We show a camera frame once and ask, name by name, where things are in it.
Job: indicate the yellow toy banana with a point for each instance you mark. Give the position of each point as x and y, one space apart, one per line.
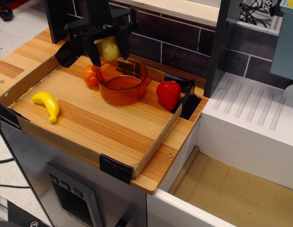
50 103

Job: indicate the cardboard fence with black tape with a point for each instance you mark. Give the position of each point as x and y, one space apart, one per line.
144 135

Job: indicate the orange transparent plastic pot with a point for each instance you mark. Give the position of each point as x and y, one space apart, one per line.
123 82

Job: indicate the yellow toy potato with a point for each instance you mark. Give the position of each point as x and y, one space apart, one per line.
107 48

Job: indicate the black caster wheel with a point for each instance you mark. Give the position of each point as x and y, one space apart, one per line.
6 13

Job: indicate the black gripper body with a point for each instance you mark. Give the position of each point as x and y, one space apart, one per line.
100 22

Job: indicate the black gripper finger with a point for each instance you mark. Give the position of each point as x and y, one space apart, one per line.
91 49
123 41

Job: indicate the red toy strawberry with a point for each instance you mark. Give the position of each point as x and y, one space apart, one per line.
169 93

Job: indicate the white toy sink unit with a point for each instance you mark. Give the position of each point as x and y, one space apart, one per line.
236 170

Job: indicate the dark grey vertical post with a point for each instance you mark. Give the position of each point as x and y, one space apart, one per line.
228 17

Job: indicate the blue-grey plastic bin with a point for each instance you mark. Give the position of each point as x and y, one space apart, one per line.
282 64

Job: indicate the orange toy carrot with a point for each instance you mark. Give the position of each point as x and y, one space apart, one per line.
89 75

